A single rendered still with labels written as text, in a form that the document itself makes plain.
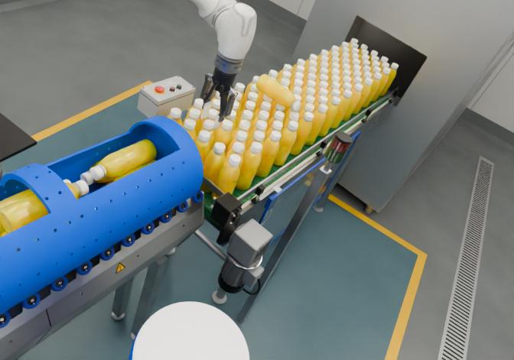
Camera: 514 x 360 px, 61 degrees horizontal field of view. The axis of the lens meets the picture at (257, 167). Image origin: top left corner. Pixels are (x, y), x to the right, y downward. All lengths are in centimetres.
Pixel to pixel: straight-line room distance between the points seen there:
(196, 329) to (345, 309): 168
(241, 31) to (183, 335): 86
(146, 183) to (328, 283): 179
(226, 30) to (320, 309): 176
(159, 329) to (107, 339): 114
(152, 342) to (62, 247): 30
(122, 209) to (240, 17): 65
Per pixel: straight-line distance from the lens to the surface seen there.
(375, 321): 281
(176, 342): 114
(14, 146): 155
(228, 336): 117
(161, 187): 124
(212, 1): 149
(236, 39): 139
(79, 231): 112
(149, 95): 169
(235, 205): 149
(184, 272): 251
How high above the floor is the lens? 205
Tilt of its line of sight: 39 degrees down
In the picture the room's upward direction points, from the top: 23 degrees clockwise
